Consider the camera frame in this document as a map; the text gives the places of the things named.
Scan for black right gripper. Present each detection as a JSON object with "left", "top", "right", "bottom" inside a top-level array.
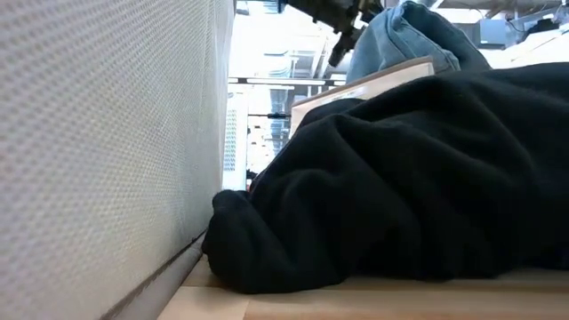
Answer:
[{"left": 284, "top": 0, "right": 386, "bottom": 68}]

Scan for blue denim jeans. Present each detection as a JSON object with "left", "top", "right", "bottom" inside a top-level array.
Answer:
[{"left": 345, "top": 0, "right": 493, "bottom": 85}]

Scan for black garment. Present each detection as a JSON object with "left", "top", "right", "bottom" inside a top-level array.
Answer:
[{"left": 200, "top": 61, "right": 569, "bottom": 295}]

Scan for cardboard box with blue cloth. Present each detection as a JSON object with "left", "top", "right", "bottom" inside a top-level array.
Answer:
[{"left": 288, "top": 56, "right": 436, "bottom": 137}]

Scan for white perforated panel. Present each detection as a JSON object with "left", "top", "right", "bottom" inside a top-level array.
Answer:
[{"left": 221, "top": 92, "right": 249, "bottom": 191}]

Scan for grey mesh side panel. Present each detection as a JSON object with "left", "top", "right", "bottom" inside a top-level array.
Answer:
[{"left": 0, "top": 0, "right": 236, "bottom": 320}]

